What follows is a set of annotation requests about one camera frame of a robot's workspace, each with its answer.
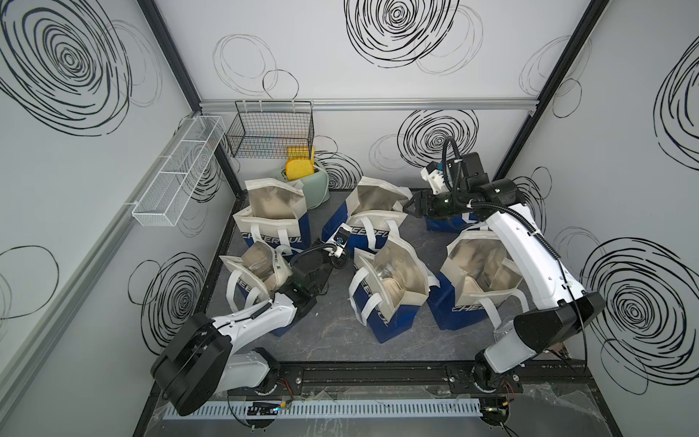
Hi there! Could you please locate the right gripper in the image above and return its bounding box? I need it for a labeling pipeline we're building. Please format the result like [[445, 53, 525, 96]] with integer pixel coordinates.
[[401, 189, 466, 220]]

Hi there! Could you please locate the takeout bag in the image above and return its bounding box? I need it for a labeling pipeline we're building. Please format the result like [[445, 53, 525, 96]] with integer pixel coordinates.
[[321, 177, 412, 253], [428, 231, 530, 332], [219, 239, 299, 337], [234, 178, 311, 259], [425, 214, 482, 234], [348, 233, 440, 343]]

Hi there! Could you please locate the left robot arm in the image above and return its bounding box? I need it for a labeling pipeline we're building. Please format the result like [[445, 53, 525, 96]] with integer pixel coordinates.
[[151, 236, 349, 416]]

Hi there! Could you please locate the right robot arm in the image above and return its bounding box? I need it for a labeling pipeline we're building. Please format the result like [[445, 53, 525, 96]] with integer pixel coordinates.
[[404, 137, 605, 393]]

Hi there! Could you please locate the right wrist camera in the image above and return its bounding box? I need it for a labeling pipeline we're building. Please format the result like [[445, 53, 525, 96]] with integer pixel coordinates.
[[420, 161, 451, 196]]

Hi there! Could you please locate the black wire basket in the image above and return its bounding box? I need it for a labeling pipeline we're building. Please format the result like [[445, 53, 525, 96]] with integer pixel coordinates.
[[226, 100, 315, 160]]

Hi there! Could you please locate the white wire shelf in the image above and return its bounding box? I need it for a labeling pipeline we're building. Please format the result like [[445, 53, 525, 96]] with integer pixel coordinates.
[[132, 115, 224, 227]]

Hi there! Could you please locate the grey cable duct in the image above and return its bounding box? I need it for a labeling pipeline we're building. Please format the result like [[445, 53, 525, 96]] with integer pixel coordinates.
[[184, 399, 482, 420]]

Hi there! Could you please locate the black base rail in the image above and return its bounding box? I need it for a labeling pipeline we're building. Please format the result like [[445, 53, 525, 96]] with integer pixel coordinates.
[[157, 359, 593, 395]]

